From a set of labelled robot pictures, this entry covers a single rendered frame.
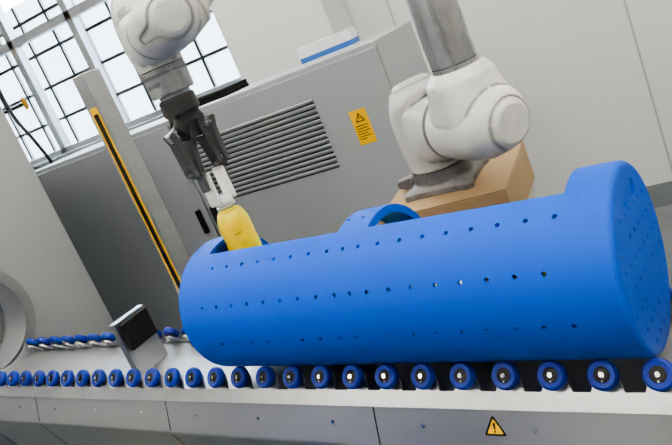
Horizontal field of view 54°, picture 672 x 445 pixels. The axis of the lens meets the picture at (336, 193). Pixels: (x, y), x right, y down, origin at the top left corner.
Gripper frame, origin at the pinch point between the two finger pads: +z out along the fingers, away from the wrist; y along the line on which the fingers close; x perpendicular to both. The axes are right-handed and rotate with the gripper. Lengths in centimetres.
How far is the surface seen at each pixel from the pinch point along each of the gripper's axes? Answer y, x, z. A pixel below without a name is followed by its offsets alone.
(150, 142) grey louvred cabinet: -111, -149, -5
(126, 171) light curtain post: -29, -64, -5
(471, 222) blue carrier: 8, 56, 14
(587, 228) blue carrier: 11, 73, 16
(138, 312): -1, -48, 27
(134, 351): 4, -49, 35
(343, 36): -145, -50, -15
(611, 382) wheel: 13, 70, 39
